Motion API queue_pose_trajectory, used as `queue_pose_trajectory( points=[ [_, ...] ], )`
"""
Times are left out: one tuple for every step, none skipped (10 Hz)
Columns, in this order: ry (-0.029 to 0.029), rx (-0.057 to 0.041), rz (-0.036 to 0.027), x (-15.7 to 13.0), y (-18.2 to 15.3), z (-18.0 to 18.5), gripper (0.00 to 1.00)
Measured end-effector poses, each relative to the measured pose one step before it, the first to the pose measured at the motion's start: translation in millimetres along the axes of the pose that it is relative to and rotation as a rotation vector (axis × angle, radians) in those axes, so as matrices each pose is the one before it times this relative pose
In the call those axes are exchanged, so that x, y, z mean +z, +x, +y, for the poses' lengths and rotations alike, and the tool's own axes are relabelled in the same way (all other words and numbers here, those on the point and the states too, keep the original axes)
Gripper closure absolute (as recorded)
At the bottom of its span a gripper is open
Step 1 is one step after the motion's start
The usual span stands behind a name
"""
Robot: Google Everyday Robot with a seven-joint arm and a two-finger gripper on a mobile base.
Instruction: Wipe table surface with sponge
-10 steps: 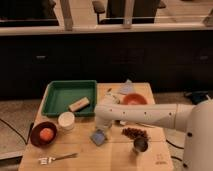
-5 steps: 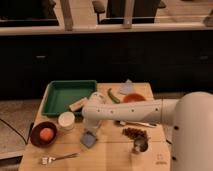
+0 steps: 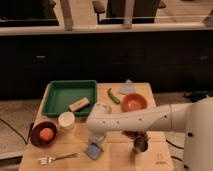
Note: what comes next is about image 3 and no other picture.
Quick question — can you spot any blue sponge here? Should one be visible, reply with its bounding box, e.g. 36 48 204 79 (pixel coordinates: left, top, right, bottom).
85 144 102 160

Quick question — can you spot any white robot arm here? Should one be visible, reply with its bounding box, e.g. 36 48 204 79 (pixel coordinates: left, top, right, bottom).
86 97 213 171

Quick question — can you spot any white round container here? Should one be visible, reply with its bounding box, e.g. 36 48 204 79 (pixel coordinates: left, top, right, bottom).
58 112 75 130

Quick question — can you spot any wooden block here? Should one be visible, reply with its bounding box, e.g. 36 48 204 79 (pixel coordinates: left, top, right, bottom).
69 97 90 112

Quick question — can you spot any brown pine cone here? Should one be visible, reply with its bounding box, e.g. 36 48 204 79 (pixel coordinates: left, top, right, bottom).
122 131 148 139

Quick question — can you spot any green chili pepper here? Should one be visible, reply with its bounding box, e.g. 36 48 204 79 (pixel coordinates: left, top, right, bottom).
107 88 120 104

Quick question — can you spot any orange fruit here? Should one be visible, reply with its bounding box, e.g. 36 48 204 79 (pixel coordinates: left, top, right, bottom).
39 128 54 141

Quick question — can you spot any metal cup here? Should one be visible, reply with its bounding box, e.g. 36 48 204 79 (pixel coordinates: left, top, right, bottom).
133 137 148 153

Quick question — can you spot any orange bowl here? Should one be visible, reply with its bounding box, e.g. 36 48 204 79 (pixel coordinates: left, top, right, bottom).
121 93 147 112

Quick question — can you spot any silver fork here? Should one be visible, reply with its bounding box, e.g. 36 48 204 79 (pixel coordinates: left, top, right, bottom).
38 153 79 165

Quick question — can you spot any green plastic tray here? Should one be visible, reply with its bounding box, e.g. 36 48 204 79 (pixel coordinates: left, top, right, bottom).
42 80 97 117

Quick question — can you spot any dark brown bowl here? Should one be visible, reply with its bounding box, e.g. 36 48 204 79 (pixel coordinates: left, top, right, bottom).
30 121 57 147

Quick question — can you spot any blue box on floor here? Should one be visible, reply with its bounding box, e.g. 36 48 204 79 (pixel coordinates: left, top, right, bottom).
185 92 213 102

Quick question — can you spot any black office chair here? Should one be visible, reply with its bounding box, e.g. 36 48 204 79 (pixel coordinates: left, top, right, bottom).
92 0 166 25

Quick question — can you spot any black floor cable left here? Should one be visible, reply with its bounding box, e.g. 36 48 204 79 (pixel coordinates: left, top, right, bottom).
0 118 35 146

